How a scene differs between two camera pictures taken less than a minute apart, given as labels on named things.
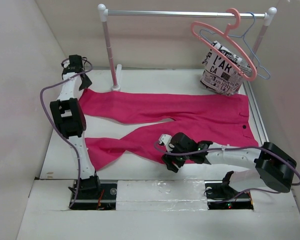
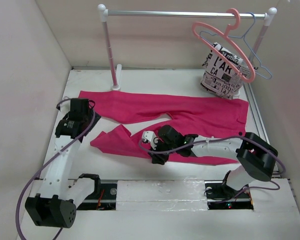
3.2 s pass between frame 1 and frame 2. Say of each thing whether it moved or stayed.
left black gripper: moved
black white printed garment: stayed
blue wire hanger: stayed
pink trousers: moved
